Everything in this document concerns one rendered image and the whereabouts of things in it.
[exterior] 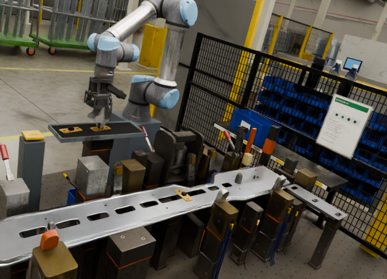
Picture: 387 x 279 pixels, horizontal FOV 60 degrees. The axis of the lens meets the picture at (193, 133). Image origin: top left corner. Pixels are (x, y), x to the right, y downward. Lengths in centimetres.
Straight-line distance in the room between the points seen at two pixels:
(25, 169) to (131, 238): 50
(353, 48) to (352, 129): 633
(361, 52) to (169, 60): 688
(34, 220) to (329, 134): 159
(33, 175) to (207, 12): 315
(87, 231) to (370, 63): 755
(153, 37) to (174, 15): 750
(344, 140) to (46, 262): 163
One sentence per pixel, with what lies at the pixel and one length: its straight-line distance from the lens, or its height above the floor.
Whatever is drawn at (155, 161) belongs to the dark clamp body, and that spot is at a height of 108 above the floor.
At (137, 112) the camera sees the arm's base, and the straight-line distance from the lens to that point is 178.
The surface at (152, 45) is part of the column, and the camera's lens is 914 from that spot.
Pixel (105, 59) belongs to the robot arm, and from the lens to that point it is 132.
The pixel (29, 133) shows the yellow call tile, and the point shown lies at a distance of 134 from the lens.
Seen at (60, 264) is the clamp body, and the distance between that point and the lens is 93.
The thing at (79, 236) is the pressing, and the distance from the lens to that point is 111.
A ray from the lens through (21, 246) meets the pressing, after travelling 108.
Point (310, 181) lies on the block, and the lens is 184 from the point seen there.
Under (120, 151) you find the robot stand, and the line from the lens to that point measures 182.
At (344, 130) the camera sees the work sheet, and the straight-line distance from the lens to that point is 206.
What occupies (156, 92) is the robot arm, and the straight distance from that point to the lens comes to 167.
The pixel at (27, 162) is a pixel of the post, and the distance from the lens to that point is 135.
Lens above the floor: 170
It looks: 19 degrees down
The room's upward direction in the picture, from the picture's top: 14 degrees clockwise
